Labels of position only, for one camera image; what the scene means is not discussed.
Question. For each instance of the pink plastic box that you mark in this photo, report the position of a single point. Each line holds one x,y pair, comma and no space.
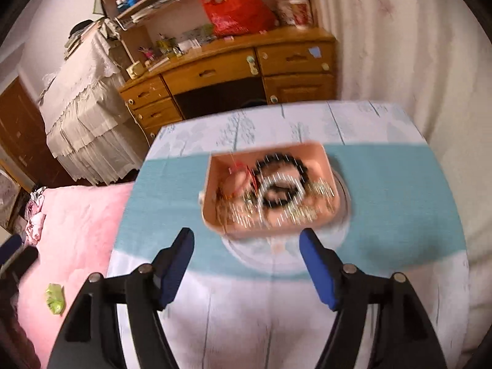
319,165

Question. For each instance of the wooden desk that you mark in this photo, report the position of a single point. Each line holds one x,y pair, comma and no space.
215,73

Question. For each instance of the red plastic bag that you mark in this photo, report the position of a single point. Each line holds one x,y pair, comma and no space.
238,11

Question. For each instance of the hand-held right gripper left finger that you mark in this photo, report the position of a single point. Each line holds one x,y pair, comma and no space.
175,273

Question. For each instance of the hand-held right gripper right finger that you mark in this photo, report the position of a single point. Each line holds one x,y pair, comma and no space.
319,273

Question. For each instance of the tree print tablecloth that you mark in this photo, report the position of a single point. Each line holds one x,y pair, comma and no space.
384,219

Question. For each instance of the green crumpled wrapper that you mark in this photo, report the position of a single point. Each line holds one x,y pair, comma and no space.
55,298

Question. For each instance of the yellow mug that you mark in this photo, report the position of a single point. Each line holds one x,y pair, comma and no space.
135,71

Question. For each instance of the pale pink bangle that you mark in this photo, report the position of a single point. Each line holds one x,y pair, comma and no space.
236,182

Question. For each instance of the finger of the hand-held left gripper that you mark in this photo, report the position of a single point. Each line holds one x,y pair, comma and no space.
9,246
23,258

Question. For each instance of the pen holder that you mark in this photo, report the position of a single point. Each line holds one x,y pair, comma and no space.
167,46

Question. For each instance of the brown wooden door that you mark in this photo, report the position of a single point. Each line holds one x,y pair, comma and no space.
23,134

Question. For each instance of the stack of books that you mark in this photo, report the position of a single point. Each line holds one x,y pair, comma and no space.
82,36

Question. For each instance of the pink bedspread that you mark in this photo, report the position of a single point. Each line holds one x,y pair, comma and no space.
77,238

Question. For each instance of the floral paper cup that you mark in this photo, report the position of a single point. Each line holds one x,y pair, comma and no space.
301,13

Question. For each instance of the white lace cover cloth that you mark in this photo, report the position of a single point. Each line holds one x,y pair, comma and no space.
80,115

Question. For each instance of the white hanging drawer ornament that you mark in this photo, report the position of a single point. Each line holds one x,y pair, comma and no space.
252,65

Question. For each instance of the crumpled floral cloth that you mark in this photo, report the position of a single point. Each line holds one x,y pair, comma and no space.
35,215

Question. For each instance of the cream floral curtain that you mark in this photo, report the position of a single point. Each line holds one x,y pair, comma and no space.
403,46

